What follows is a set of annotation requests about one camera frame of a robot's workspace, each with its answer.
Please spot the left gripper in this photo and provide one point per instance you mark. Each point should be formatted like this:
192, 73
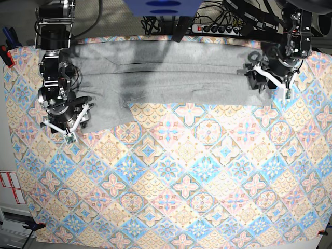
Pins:
281, 68

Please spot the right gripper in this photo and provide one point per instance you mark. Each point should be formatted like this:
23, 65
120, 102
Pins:
74, 103

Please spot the grey T-shirt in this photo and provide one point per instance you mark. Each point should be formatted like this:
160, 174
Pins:
117, 74

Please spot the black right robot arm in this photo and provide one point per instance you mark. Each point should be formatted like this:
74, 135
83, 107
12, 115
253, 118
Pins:
53, 28

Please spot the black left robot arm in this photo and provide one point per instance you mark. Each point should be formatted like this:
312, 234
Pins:
290, 35

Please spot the white power strip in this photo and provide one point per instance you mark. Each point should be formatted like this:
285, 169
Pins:
215, 29

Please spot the black red clamp upper left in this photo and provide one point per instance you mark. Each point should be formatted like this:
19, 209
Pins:
7, 57

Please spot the red white labels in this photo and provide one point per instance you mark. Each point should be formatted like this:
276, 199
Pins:
10, 184

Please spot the blue clamp lower left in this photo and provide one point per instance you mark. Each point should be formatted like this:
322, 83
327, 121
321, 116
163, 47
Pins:
33, 226

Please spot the patterned tile tablecloth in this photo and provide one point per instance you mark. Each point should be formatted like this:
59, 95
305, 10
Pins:
181, 175

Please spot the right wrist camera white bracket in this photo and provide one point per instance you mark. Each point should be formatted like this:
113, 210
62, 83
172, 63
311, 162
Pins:
67, 122

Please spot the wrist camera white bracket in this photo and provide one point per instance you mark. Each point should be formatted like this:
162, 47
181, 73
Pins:
67, 122
283, 89

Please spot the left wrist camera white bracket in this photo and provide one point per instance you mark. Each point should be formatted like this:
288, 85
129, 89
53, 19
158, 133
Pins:
283, 89

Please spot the black centre post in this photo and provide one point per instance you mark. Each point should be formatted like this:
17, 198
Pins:
183, 24

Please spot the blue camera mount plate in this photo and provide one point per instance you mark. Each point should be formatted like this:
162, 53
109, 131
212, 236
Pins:
163, 7

